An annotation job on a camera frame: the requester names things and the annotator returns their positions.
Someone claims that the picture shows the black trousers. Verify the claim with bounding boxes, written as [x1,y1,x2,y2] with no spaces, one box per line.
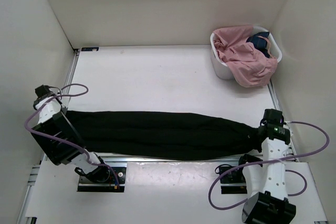
[66,111,261,161]

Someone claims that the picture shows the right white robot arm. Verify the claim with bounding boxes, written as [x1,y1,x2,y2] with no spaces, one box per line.
[236,124,296,223]

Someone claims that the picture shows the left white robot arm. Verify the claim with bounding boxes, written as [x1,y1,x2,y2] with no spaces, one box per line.
[29,95,111,183]

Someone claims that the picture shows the pink trousers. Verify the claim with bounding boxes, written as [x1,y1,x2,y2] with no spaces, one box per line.
[213,25,278,88]

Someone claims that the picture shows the white laundry basket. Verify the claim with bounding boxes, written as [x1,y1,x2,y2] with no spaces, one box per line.
[210,25,282,80]

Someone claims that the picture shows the navy blue garment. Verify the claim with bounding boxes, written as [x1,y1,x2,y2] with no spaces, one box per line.
[246,31,273,58]

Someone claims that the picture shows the dark label sticker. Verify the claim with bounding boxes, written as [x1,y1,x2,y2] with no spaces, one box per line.
[81,47,99,52]

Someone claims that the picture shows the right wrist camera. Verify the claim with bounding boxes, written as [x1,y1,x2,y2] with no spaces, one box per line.
[260,109,284,127]

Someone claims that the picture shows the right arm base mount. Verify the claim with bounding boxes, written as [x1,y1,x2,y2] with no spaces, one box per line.
[220,168,247,195]

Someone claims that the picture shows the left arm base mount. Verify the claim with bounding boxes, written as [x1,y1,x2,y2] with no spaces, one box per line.
[75,164,127,193]

